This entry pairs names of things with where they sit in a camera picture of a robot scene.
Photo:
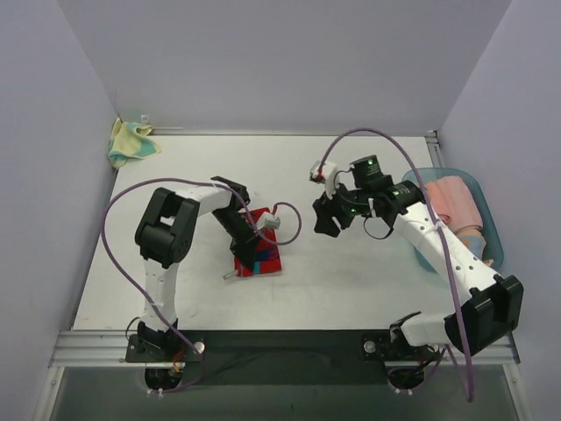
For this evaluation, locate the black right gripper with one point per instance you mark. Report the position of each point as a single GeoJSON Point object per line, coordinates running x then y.
{"type": "Point", "coordinates": [332, 215]}

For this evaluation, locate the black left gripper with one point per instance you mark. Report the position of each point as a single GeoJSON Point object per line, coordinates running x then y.
{"type": "Point", "coordinates": [244, 244]}

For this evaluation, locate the red blue patterned towel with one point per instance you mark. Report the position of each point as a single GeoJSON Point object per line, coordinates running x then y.
{"type": "Point", "coordinates": [268, 260]}

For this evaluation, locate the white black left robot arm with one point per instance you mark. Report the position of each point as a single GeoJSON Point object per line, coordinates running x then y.
{"type": "Point", "coordinates": [165, 234]}

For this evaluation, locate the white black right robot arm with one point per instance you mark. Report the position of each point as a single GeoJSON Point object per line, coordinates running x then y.
{"type": "Point", "coordinates": [487, 305]}

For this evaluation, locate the pink rolled towel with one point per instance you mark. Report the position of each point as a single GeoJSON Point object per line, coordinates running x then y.
{"type": "Point", "coordinates": [453, 203]}

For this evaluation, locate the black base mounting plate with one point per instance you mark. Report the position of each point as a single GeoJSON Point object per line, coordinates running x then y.
{"type": "Point", "coordinates": [282, 358]}

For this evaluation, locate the peach blue rolled towel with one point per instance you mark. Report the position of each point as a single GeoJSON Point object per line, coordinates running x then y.
{"type": "Point", "coordinates": [473, 239]}

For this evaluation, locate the blue plastic basket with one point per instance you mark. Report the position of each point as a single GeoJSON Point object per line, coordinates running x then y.
{"type": "Point", "coordinates": [486, 210]}

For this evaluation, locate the yellow teal crumpled towel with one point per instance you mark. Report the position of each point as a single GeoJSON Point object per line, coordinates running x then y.
{"type": "Point", "coordinates": [130, 142]}

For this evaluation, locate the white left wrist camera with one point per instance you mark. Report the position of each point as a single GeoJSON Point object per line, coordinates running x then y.
{"type": "Point", "coordinates": [268, 221]}

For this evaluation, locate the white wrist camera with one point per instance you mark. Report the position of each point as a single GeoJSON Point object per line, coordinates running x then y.
{"type": "Point", "coordinates": [327, 175]}
{"type": "Point", "coordinates": [268, 221]}

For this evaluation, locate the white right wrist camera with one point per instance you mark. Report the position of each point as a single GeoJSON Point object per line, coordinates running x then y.
{"type": "Point", "coordinates": [327, 175]}

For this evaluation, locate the aluminium right frame rail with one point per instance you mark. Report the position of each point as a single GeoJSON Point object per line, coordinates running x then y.
{"type": "Point", "coordinates": [434, 147]}

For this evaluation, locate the aluminium frame rail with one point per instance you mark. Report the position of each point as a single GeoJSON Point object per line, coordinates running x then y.
{"type": "Point", "coordinates": [108, 349]}
{"type": "Point", "coordinates": [434, 147]}

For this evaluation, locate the aluminium front frame rail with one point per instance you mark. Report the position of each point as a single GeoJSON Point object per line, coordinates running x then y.
{"type": "Point", "coordinates": [108, 349]}

